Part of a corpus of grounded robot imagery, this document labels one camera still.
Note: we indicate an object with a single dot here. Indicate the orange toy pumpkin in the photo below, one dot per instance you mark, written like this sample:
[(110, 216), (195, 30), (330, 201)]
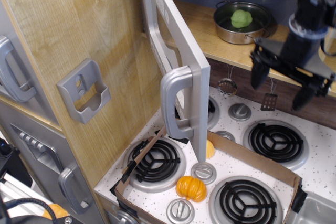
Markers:
[(191, 188)]

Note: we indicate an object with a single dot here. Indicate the front left black burner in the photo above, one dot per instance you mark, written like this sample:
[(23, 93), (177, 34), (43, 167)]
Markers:
[(160, 169)]

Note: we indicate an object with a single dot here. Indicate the orange toy near floor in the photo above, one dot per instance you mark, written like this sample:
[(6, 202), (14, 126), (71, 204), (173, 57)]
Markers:
[(58, 211)]

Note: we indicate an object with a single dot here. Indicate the front right black burner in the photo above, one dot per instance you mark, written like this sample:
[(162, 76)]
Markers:
[(242, 199)]

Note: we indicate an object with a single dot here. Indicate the grey toy microwave door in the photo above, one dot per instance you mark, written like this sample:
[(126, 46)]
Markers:
[(185, 83)]

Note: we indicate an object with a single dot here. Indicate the grey stove knob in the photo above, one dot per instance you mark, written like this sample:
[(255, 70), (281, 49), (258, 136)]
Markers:
[(239, 112), (205, 172), (180, 211)]

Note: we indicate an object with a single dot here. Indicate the grey front stove knob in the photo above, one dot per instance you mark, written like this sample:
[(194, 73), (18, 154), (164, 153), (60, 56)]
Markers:
[(180, 211)]

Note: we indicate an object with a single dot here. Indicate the grey small middle knob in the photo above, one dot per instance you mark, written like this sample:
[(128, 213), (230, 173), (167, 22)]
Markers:
[(226, 135)]

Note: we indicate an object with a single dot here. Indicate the hanging metal spatula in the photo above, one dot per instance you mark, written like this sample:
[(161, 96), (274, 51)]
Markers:
[(269, 102)]

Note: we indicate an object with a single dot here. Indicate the grey plastic phone holder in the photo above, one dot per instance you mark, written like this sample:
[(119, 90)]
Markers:
[(77, 83)]

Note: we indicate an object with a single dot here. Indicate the yellow toy corn piece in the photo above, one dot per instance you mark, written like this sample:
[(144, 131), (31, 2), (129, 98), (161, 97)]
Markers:
[(210, 149)]

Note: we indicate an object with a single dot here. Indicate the back left black burner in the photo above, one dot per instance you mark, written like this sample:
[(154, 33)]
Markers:
[(213, 113)]

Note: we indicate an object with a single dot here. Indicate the grey ice dispenser panel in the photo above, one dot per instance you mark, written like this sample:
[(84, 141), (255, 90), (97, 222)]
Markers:
[(41, 151)]

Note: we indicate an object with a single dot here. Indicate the grey back stove knob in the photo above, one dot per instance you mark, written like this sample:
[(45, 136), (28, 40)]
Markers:
[(239, 112)]

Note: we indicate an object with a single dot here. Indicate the grey fridge handle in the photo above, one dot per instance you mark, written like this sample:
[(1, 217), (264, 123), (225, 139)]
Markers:
[(8, 79), (64, 182)]

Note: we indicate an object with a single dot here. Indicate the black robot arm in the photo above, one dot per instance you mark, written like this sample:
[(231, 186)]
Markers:
[(312, 20)]

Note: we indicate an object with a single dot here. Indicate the steel toy sink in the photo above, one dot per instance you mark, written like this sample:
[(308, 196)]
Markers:
[(311, 208)]

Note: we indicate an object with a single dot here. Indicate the brown cardboard frame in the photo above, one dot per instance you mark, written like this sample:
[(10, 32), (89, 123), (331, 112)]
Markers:
[(261, 163)]

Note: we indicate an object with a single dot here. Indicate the hanging metal strainer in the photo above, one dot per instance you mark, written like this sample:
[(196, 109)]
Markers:
[(227, 87)]

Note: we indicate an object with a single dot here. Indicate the green toy vegetable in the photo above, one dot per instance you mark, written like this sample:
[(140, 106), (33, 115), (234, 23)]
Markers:
[(241, 18)]

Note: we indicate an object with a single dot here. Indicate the black burner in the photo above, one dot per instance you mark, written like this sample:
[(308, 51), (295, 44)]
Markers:
[(242, 199), (213, 113), (279, 141), (160, 169)]

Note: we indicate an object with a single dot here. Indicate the grey centre stove knob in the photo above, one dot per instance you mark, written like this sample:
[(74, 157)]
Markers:
[(205, 172)]

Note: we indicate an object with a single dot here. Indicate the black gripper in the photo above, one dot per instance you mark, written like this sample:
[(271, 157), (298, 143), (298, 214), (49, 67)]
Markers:
[(298, 59)]

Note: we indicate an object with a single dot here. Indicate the grey oven knob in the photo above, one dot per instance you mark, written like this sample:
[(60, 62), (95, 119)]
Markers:
[(125, 218)]

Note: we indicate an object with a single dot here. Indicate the grey lower fridge handle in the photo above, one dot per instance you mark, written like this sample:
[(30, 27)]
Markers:
[(64, 182)]

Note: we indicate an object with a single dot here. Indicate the grey upper fridge handle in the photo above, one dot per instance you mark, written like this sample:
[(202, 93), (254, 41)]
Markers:
[(8, 79)]

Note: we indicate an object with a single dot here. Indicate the back right black burner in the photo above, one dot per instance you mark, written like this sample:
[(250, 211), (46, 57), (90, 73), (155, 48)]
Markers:
[(279, 141)]

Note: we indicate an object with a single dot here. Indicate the steel pot with handles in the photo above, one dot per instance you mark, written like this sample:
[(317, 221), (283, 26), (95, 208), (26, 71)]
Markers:
[(241, 36)]

